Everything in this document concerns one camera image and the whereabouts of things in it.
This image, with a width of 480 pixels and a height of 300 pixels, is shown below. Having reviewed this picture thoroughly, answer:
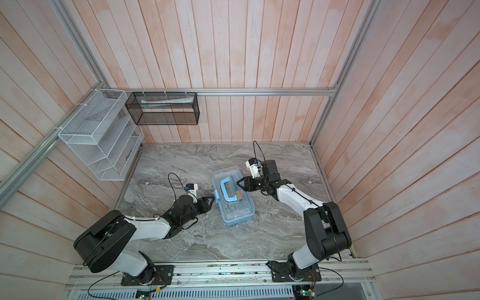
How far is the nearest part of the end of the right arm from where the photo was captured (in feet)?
2.21

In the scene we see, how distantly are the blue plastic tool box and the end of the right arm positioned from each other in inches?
0.8

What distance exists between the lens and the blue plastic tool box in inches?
32.8
